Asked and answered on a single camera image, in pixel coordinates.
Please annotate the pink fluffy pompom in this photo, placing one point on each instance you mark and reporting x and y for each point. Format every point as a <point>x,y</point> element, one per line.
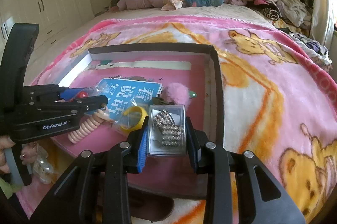
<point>177,94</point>

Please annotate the yellow bangle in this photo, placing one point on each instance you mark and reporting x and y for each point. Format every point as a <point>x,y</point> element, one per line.
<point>132,119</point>

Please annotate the person's left hand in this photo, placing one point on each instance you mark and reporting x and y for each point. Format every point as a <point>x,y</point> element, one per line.
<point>25,154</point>

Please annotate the pink bear blanket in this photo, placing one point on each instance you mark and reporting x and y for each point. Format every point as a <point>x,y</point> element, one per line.
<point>275,101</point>

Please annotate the bag of clothes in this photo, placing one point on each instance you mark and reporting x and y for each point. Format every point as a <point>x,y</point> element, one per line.
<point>316,52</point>

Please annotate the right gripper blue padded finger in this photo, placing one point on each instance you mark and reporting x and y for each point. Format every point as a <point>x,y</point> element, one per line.
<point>142,147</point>

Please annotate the dark red hair clip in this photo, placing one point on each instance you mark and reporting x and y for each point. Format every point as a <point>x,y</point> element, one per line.
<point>149,206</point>

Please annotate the pile of clothes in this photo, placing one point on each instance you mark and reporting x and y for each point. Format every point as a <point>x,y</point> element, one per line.
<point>294,15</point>

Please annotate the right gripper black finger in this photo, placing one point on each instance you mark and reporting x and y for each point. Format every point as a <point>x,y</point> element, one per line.
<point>88,104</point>
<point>194,146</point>

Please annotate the blue printed card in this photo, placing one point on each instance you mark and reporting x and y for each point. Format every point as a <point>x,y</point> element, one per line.
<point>122,94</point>

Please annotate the dark cardboard tray box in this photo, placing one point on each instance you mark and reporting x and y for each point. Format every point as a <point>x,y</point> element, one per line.
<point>158,97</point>

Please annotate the clear box rhinestone jewelry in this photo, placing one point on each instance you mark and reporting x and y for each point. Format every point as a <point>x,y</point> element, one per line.
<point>166,135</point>

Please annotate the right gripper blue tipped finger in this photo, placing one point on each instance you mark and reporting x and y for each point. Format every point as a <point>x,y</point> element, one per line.
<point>69,94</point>

